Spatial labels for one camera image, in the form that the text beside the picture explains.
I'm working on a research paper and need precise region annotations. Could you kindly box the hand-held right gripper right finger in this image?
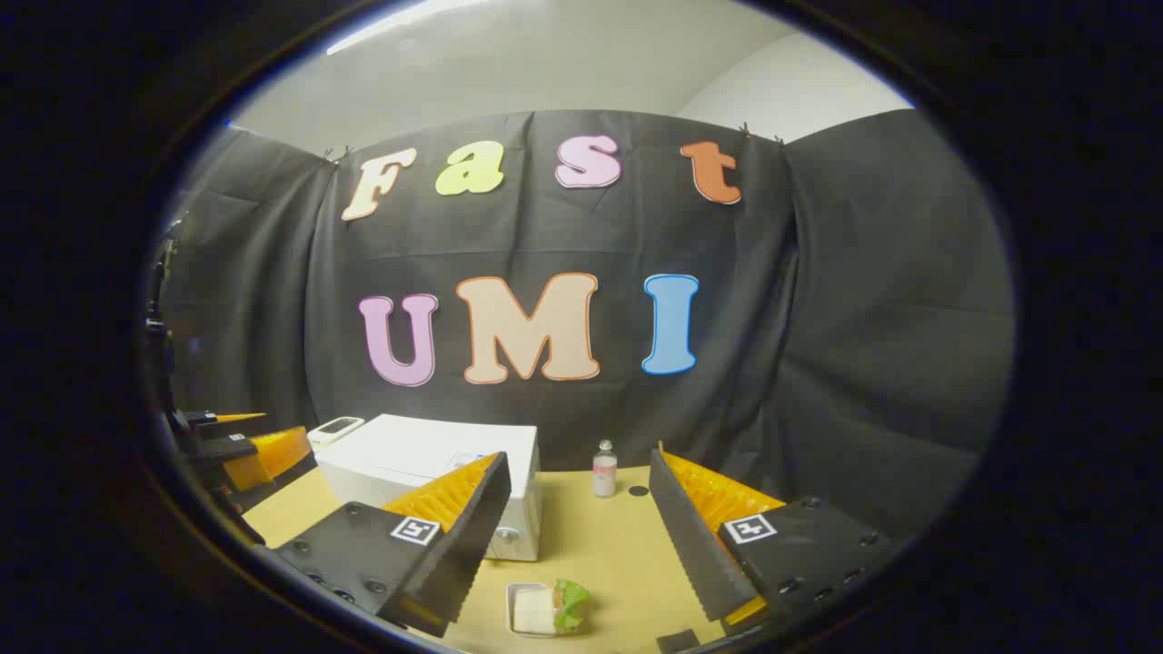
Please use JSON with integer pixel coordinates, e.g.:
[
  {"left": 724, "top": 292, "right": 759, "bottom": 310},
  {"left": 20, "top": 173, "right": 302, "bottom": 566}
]
[{"left": 648, "top": 441, "right": 900, "bottom": 637}]

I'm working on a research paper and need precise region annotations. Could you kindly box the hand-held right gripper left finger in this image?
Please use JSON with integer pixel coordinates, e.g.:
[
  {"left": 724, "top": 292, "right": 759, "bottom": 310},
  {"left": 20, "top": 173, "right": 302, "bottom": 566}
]
[{"left": 275, "top": 451, "right": 512, "bottom": 639}]

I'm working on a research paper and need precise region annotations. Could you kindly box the white microwave oven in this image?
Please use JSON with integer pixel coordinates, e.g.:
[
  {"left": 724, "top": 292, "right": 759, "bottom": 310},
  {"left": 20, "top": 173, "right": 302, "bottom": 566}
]
[{"left": 313, "top": 414, "right": 543, "bottom": 562}]

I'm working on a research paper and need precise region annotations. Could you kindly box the white toaster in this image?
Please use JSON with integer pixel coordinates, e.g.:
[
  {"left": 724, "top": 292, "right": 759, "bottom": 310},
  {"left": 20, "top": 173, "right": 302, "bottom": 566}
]
[{"left": 307, "top": 416, "right": 366, "bottom": 452}]

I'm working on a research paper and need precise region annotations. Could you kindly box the small white tray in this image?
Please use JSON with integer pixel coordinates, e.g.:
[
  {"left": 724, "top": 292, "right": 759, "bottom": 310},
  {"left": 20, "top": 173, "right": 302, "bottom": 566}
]
[{"left": 506, "top": 581, "right": 587, "bottom": 639}]

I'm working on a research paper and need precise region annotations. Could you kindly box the small clear bottle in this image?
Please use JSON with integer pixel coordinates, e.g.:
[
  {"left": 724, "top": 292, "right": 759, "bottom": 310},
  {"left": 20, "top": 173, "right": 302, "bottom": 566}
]
[{"left": 592, "top": 440, "right": 619, "bottom": 499}]

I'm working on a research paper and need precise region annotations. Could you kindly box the black backdrop cloth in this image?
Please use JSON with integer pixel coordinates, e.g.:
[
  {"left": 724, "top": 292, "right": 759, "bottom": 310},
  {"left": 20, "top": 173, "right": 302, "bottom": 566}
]
[{"left": 159, "top": 109, "right": 1017, "bottom": 530}]

